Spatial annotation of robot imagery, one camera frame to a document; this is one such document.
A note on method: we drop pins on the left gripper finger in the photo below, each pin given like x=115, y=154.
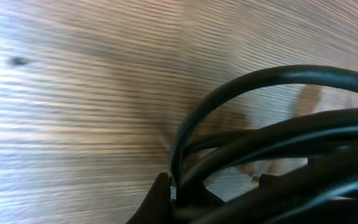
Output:
x=156, y=206

